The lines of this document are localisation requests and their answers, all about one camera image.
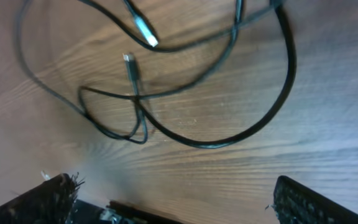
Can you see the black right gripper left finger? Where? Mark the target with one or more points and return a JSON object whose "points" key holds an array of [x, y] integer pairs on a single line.
{"points": [[49, 202]]}

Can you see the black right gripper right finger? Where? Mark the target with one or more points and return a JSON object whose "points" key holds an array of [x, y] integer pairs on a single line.
{"points": [[295, 203]]}

